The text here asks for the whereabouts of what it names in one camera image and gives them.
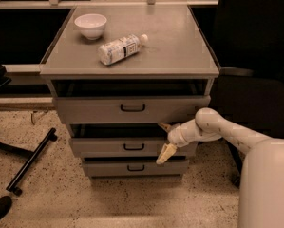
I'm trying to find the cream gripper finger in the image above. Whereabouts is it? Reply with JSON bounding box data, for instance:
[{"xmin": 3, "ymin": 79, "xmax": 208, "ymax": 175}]
[
  {"xmin": 158, "ymin": 123, "xmax": 172, "ymax": 133},
  {"xmin": 156, "ymin": 143, "xmax": 177, "ymax": 165}
]

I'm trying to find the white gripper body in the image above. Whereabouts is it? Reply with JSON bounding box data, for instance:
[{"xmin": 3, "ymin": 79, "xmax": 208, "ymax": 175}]
[{"xmin": 168, "ymin": 124, "xmax": 188, "ymax": 148}]

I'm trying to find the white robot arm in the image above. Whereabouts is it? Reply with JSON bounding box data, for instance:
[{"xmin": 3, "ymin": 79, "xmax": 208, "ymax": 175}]
[{"xmin": 157, "ymin": 107, "xmax": 284, "ymax": 228}]

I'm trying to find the grey drawer cabinet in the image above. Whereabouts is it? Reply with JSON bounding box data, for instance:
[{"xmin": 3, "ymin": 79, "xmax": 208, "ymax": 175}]
[{"xmin": 39, "ymin": 4, "xmax": 220, "ymax": 180}]

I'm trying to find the grey top drawer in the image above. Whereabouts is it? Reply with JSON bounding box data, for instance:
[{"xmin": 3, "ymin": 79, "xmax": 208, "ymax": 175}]
[{"xmin": 53, "ymin": 96, "xmax": 210, "ymax": 124}]

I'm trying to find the plastic water bottle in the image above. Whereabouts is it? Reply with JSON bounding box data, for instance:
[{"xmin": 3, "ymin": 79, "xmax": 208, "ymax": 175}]
[{"xmin": 98, "ymin": 34, "xmax": 148, "ymax": 66}]

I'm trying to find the black chair base left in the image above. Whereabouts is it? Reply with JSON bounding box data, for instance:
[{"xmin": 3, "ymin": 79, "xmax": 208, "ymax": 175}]
[{"xmin": 0, "ymin": 128, "xmax": 58, "ymax": 196}]

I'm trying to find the white ceramic bowl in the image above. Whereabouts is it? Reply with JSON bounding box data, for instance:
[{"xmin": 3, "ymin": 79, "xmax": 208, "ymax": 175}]
[{"xmin": 74, "ymin": 13, "xmax": 107, "ymax": 40}]

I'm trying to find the black office chair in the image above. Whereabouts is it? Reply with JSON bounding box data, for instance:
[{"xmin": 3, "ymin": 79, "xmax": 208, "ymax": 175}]
[{"xmin": 207, "ymin": 0, "xmax": 284, "ymax": 188}]

